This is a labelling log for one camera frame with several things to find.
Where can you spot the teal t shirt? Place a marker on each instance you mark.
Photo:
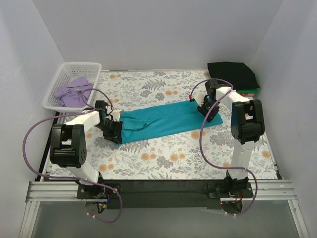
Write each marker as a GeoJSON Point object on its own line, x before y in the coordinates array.
{"type": "Point", "coordinates": [158, 121]}

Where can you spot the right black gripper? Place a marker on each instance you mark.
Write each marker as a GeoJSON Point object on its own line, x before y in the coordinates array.
{"type": "Point", "coordinates": [208, 112]}

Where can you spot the white plastic basket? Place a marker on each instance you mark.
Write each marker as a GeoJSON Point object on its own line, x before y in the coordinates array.
{"type": "Point", "coordinates": [68, 72]}

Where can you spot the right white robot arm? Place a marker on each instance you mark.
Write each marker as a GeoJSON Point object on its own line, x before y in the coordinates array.
{"type": "Point", "coordinates": [246, 125]}

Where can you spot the floral table mat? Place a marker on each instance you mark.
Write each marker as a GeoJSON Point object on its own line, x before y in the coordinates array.
{"type": "Point", "coordinates": [189, 155]}

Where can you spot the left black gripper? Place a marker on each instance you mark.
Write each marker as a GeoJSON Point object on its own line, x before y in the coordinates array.
{"type": "Point", "coordinates": [113, 131]}

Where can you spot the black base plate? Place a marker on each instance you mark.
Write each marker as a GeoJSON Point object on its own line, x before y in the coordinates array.
{"type": "Point", "coordinates": [159, 194]}

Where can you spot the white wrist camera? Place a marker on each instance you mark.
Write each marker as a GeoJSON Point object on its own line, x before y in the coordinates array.
{"type": "Point", "coordinates": [116, 114]}
{"type": "Point", "coordinates": [198, 98]}

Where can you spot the aluminium frame rail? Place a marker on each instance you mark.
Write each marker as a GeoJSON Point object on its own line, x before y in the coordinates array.
{"type": "Point", "coordinates": [161, 208]}

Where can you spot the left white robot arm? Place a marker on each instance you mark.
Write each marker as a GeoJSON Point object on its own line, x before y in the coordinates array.
{"type": "Point", "coordinates": [68, 144]}

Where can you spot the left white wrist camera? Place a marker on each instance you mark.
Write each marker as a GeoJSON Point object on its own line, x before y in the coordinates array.
{"type": "Point", "coordinates": [116, 114]}

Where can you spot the black folded t shirt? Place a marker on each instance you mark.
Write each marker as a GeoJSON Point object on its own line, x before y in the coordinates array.
{"type": "Point", "coordinates": [237, 73]}

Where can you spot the purple t shirt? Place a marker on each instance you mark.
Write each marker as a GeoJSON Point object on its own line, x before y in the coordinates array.
{"type": "Point", "coordinates": [75, 93]}

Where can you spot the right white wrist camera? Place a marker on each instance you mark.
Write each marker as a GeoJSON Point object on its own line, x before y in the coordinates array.
{"type": "Point", "coordinates": [198, 98]}

